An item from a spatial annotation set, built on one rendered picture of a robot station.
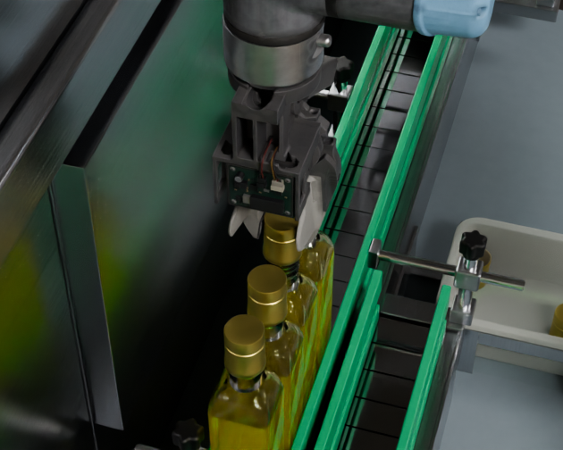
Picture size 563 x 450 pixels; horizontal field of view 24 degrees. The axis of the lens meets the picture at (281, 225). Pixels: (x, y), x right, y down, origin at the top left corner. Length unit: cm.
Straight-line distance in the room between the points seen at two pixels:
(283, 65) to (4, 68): 20
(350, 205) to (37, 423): 60
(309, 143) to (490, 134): 88
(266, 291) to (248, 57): 24
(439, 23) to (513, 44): 115
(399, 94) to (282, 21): 81
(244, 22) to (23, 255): 24
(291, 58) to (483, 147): 93
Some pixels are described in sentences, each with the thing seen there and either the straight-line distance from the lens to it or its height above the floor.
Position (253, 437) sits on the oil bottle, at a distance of 114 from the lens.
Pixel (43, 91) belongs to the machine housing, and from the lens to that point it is 94.
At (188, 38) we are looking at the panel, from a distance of 117.
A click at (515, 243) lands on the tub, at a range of 163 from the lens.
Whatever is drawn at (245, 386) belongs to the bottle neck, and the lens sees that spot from 111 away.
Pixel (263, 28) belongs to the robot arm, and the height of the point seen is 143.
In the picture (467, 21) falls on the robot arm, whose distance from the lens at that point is 89.
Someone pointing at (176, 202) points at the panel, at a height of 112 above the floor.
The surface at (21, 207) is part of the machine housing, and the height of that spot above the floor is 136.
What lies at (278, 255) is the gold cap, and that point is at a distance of 115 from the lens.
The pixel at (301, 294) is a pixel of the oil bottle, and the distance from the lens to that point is 119.
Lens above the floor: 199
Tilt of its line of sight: 46 degrees down
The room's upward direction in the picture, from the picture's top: straight up
